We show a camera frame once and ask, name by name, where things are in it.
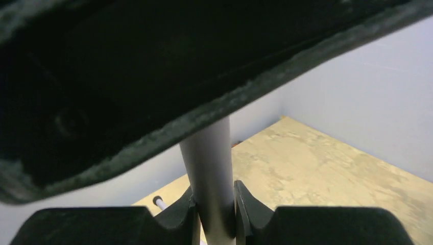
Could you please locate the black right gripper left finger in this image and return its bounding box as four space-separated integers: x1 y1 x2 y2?
11 188 197 244

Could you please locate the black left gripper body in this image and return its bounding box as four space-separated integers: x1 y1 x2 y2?
1 1 432 205

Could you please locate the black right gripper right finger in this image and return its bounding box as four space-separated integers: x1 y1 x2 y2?
234 180 413 244

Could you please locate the white perforated music stand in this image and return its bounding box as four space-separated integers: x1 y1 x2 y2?
152 115 237 245

